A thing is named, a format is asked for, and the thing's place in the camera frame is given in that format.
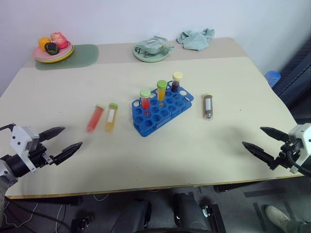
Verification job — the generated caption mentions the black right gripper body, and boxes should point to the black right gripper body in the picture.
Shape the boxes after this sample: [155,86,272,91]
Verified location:
[269,140,302,170]

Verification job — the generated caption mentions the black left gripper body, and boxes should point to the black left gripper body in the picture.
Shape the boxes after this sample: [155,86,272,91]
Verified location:
[28,142,56,169]

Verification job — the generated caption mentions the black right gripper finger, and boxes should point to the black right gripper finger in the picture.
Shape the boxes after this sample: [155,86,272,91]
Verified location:
[259,126,290,144]
[241,141,280,168]

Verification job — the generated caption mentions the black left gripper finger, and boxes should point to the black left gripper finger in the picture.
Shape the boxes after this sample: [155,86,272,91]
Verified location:
[38,126,67,142]
[52,142,84,166]

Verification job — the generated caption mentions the red tube light-green cap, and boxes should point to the red tube light-green cap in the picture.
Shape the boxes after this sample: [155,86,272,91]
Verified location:
[139,88,152,117]
[86,103,106,133]

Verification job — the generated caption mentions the yellow tube green cap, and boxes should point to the yellow tube green cap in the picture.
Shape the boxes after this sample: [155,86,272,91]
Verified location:
[104,102,119,133]

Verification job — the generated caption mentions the brown tube tan cap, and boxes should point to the brown tube tan cap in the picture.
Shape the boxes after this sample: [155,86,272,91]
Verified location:
[203,93,215,121]

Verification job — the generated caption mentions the blue test tube rack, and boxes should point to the blue test tube rack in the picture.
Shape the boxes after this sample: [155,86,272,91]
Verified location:
[131,87,195,138]

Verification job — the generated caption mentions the dark tube yellow cap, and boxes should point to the dark tube yellow cap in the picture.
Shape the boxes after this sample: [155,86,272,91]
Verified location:
[171,71,184,93]

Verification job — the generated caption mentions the orange tube green cap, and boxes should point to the orange tube green cap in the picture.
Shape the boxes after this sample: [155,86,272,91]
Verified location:
[156,80,168,102]

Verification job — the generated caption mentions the blue bottle cap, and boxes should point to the blue bottle cap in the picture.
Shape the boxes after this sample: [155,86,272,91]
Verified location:
[264,70,282,88]

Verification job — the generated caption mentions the dark chair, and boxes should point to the dark chair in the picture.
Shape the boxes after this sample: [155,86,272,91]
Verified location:
[271,36,311,120]

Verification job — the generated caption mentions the white shoe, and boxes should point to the white shoe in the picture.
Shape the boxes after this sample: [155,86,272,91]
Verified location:
[264,204,292,229]

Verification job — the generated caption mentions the yellow plate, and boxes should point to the yellow plate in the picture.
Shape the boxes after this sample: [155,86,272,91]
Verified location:
[36,50,74,65]

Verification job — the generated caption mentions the dark trouser leg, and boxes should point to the dark trouser leg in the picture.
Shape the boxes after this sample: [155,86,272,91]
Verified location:
[278,219,311,233]

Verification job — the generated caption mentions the pink plate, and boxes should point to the pink plate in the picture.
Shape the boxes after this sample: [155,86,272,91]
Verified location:
[33,40,73,60]

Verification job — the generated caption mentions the light green stacked plate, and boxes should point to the light green stacked plate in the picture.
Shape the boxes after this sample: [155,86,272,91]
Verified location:
[34,44,74,62]

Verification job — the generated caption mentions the green placemat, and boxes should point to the green placemat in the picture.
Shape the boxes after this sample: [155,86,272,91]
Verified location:
[34,43,100,71]

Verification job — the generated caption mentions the dark toy fruit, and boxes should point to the dark toy fruit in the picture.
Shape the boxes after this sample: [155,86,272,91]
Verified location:
[44,42,60,55]

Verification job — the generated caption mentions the red toy fruit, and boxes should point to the red toy fruit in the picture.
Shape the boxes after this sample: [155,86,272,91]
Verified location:
[54,36,69,50]

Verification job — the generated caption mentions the dark rounded robot leg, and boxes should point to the dark rounded robot leg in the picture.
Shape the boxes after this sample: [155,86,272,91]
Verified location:
[113,197,153,233]
[171,191,204,231]

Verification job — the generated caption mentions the orange toy fruit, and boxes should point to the orange toy fruit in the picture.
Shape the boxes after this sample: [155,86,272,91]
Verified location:
[37,36,52,52]

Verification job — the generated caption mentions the pink toy peach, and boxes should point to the pink toy peach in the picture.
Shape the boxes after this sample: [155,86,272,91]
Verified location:
[50,31,65,44]

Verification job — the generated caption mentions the crumpled green cloth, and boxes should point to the crumpled green cloth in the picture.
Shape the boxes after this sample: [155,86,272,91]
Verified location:
[175,28,216,52]

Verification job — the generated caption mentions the pale green plate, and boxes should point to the pale green plate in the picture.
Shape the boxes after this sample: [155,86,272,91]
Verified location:
[132,44,171,63]

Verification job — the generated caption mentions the pale green fabric pouch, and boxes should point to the pale green fabric pouch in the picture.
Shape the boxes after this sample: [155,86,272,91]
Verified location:
[135,35,175,56]

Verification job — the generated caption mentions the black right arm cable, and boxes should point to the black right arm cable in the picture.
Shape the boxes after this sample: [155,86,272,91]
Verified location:
[287,148,311,176]

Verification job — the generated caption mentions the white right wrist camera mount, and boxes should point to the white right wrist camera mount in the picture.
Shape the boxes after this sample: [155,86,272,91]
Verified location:
[288,123,311,176]

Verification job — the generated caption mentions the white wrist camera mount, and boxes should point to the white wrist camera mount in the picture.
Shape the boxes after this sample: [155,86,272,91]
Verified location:
[288,123,311,176]
[9,125,40,173]

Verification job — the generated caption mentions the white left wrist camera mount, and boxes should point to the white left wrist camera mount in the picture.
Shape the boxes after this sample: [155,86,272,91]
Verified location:
[9,125,40,173]

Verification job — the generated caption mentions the white floor cable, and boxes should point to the white floor cable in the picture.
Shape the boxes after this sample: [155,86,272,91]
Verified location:
[4,200,67,230]

